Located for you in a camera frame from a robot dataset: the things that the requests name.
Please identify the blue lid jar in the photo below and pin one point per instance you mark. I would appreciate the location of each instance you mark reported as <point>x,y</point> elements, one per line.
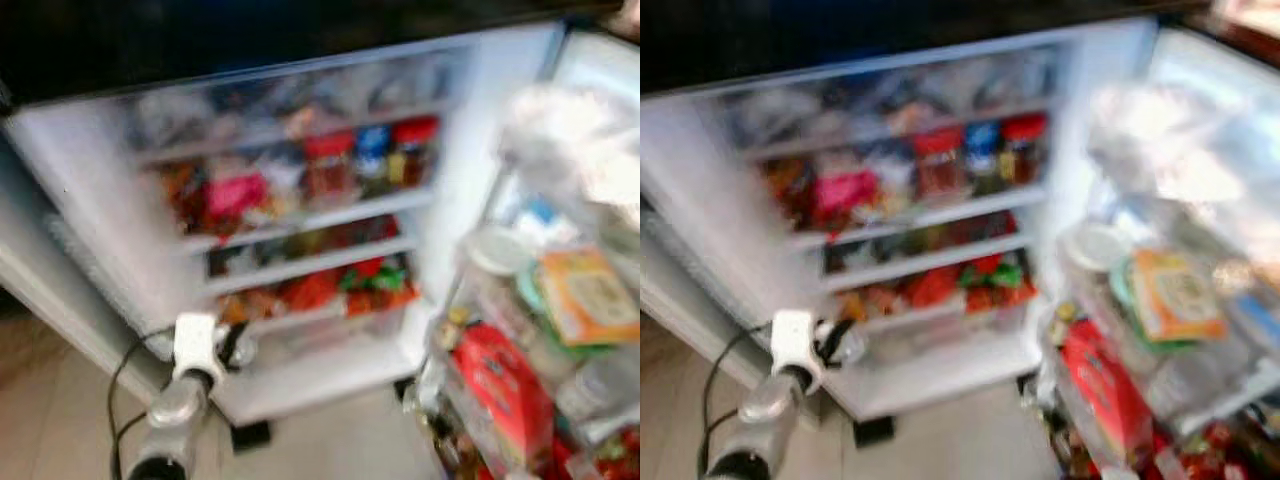
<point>372,160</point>
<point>983,155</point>

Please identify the black fridge with white interior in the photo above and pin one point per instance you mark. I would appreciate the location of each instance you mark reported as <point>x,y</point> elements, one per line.
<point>100,200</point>
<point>700,200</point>

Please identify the black fridge foot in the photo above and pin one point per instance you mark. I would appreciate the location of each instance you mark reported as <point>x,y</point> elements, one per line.
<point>250,436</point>
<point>873,431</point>

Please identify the orange and green food package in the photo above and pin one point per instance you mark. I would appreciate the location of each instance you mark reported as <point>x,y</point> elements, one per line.
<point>590,298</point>
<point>1178,295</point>

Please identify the white round lid container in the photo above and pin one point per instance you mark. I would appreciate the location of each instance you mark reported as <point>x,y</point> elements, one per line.
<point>498,250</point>
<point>1097,247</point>

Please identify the red and green vegetables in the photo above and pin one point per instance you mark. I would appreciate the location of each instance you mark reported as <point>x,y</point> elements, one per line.
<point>320,290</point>
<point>940,287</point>

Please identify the red carton box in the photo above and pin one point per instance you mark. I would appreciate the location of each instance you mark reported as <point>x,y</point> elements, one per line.
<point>505,395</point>
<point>1105,390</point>

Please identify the fridge door with shelves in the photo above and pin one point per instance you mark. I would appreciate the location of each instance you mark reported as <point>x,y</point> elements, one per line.
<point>600,70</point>
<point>1210,70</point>

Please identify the red lid jar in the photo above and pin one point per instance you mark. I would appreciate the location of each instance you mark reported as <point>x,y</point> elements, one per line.
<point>414,150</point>
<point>328,170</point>
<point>938,165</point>
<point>1024,148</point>

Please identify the pink food package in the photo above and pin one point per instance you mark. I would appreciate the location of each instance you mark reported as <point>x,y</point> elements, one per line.
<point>845,195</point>
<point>237,197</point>

